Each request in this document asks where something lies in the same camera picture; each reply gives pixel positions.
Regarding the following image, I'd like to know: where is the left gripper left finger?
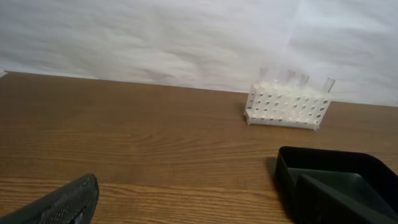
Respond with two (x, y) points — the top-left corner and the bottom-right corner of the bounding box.
(0, 173), (100, 224)

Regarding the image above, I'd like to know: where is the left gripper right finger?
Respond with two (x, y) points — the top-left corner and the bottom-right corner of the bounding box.
(294, 173), (398, 224)

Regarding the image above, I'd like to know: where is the clear test tube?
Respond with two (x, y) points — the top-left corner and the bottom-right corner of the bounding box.
(298, 73), (310, 88)
(286, 68), (297, 85)
(323, 77), (336, 94)

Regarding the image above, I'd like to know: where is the black tray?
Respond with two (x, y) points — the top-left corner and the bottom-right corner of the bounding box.
(274, 146), (398, 224)

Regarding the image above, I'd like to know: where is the white test tube rack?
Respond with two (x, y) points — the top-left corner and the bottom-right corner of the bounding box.
(243, 81), (332, 131)

